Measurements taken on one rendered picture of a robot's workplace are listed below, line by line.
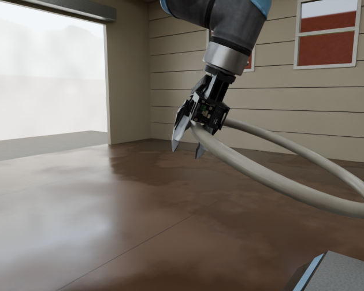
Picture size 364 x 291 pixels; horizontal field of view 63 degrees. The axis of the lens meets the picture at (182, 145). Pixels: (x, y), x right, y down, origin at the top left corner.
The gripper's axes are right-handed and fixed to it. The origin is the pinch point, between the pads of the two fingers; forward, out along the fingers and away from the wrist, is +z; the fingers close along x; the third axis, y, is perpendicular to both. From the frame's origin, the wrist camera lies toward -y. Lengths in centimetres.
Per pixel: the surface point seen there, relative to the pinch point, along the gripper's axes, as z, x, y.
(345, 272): 20, 57, 4
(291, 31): -138, 278, -594
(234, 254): 118, 109, -132
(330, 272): 21, 53, 4
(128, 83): 120, -15, -797
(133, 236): 155, 31, -174
